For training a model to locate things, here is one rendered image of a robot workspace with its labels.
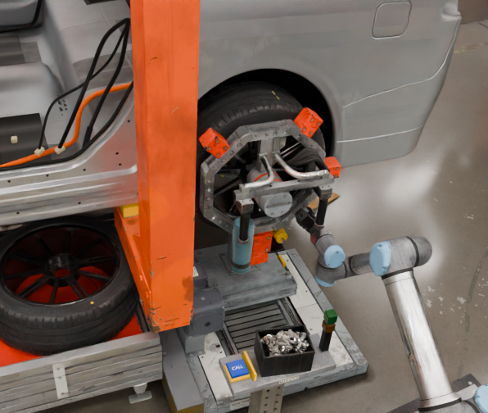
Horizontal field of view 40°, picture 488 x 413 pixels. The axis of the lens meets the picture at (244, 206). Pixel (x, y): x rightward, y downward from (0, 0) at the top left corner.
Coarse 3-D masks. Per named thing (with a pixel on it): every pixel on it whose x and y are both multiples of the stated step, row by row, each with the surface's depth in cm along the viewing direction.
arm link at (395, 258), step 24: (408, 240) 236; (384, 264) 231; (408, 264) 233; (408, 288) 230; (408, 312) 228; (408, 336) 227; (432, 336) 227; (432, 360) 224; (432, 384) 222; (432, 408) 219; (456, 408) 218
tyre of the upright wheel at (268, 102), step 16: (208, 96) 279; (224, 96) 275; (240, 96) 272; (256, 96) 272; (272, 96) 275; (288, 96) 284; (208, 112) 272; (224, 112) 268; (240, 112) 265; (256, 112) 266; (272, 112) 269; (288, 112) 272; (208, 128) 267; (224, 128) 265; (320, 144) 289; (208, 224) 294
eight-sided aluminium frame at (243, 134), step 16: (240, 128) 264; (256, 128) 266; (272, 128) 265; (288, 128) 266; (240, 144) 263; (304, 144) 275; (208, 160) 267; (224, 160) 265; (208, 176) 266; (208, 192) 272; (304, 192) 297; (208, 208) 277; (304, 208) 298; (224, 224) 286; (256, 224) 299; (272, 224) 296
